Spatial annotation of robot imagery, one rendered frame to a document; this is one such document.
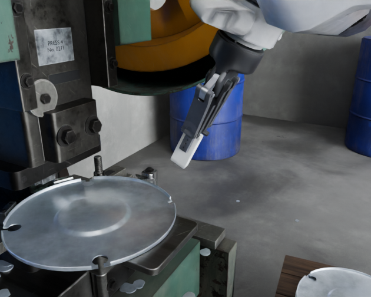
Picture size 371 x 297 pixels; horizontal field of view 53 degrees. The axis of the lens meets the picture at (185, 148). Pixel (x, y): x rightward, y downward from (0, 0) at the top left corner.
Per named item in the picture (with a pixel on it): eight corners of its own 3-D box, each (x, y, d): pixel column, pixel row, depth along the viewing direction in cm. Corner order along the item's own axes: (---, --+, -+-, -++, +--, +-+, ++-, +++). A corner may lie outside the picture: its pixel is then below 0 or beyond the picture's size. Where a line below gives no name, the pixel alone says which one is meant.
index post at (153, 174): (159, 205, 82) (158, 167, 79) (152, 212, 80) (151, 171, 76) (149, 203, 84) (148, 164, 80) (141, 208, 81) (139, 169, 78)
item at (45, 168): (105, 161, 73) (103, 134, 71) (20, 206, 57) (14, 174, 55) (47, 147, 80) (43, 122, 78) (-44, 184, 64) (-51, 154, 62)
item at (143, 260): (199, 283, 67) (199, 220, 62) (157, 340, 56) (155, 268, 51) (93, 243, 78) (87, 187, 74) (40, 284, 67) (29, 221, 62)
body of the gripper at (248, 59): (256, 55, 48) (224, 112, 53) (272, 48, 55) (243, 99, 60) (209, 27, 50) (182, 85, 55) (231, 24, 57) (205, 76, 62)
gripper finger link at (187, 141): (201, 127, 60) (192, 132, 57) (188, 151, 62) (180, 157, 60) (193, 122, 60) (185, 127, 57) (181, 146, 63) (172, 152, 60)
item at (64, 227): (155, 171, 81) (155, 168, 81) (199, 249, 56) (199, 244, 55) (12, 190, 73) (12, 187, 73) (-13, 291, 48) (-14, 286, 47)
